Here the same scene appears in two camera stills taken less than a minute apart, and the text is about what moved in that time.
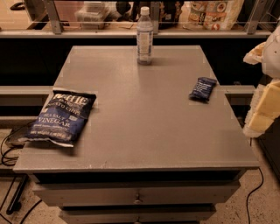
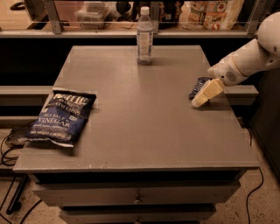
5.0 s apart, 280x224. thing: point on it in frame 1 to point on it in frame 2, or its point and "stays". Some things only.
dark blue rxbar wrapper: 202,88 stays
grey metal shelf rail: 53,29 stays
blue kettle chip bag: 63,118 stays
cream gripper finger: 264,110 to 226,70
